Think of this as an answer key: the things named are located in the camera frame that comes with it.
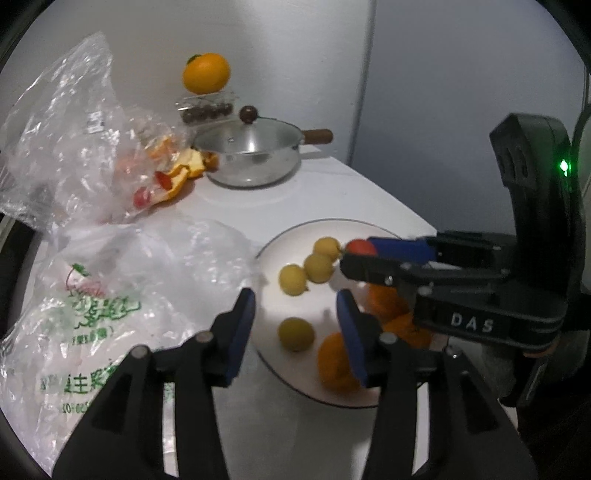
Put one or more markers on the orange peel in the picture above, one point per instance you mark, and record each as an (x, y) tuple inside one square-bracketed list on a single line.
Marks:
[(189, 168)]

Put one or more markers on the grey refrigerator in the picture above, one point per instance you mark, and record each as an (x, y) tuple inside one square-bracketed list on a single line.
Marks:
[(438, 115)]

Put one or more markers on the large orange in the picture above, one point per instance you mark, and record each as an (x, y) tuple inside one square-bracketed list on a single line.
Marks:
[(205, 74)]

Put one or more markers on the person's right hand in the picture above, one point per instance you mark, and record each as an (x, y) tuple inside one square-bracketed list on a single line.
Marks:
[(538, 354)]

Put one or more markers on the white plate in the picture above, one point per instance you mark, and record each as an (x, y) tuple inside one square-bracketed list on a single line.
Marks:
[(268, 297)]

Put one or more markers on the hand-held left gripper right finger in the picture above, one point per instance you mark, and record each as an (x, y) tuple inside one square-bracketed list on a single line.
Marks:
[(353, 341)]

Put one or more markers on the green printed plastic bag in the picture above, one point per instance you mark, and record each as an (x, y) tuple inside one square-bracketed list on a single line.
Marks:
[(92, 300)]

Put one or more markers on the clear crumpled plastic bag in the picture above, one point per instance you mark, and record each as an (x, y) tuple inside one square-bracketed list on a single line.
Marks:
[(60, 115)]

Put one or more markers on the yellow-brown longan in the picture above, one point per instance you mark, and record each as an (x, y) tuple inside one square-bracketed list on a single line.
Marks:
[(318, 267), (327, 247), (293, 279), (295, 333)]

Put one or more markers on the tangerine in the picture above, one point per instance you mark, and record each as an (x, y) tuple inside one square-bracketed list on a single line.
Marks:
[(385, 300), (408, 332), (334, 364)]

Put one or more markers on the clear box of dark fruits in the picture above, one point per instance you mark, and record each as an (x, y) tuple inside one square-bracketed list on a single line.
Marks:
[(205, 110)]

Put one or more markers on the glass saucepan lid brown knob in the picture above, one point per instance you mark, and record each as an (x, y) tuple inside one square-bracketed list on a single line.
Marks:
[(258, 138)]

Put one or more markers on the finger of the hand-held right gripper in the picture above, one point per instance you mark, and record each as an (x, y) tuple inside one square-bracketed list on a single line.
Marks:
[(401, 249), (383, 272)]

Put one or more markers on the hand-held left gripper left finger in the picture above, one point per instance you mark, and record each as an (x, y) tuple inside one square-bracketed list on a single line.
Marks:
[(242, 332)]

